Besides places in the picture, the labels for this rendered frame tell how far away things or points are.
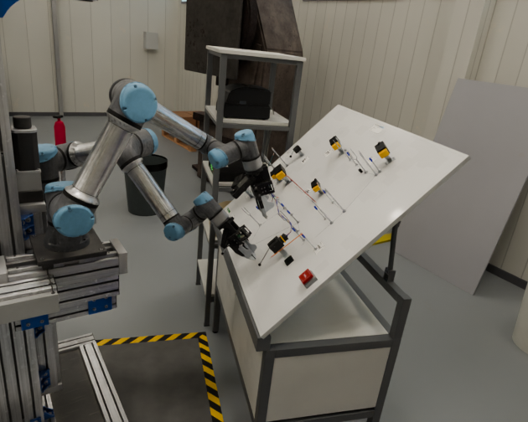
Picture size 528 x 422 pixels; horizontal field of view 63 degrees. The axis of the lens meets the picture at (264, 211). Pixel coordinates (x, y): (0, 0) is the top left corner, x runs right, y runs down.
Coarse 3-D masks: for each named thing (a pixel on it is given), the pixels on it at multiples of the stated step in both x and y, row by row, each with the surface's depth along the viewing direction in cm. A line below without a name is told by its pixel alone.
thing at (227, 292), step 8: (224, 264) 255; (224, 272) 255; (224, 280) 254; (224, 288) 254; (232, 288) 230; (224, 296) 254; (232, 296) 230; (224, 304) 254; (232, 304) 230; (232, 312) 230; (232, 320) 230
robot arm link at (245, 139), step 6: (240, 132) 162; (246, 132) 160; (252, 132) 162; (240, 138) 160; (246, 138) 160; (252, 138) 162; (240, 144) 160; (246, 144) 161; (252, 144) 162; (246, 150) 161; (252, 150) 163; (258, 150) 166; (246, 156) 163; (252, 156) 163; (258, 156) 165
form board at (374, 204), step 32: (320, 128) 253; (352, 128) 227; (384, 128) 205; (288, 160) 252; (320, 160) 226; (352, 160) 205; (384, 160) 187; (416, 160) 173; (448, 160) 160; (288, 192) 225; (352, 192) 187; (384, 192) 172; (416, 192) 160; (256, 224) 224; (288, 224) 203; (320, 224) 186; (352, 224) 172; (384, 224) 159; (256, 256) 203; (320, 256) 171; (352, 256) 159; (256, 288) 185; (288, 288) 171; (320, 288) 161; (256, 320) 171
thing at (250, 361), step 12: (240, 312) 212; (240, 324) 212; (240, 336) 212; (240, 348) 212; (252, 348) 187; (240, 360) 212; (252, 360) 187; (252, 372) 187; (252, 384) 187; (252, 396) 187; (252, 408) 187
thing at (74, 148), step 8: (144, 128) 183; (144, 136) 177; (152, 136) 181; (64, 144) 195; (72, 144) 192; (80, 144) 193; (88, 144) 190; (144, 144) 176; (152, 144) 181; (64, 152) 191; (72, 152) 191; (80, 152) 190; (88, 152) 189; (144, 152) 178; (152, 152) 185; (72, 160) 192; (80, 160) 193
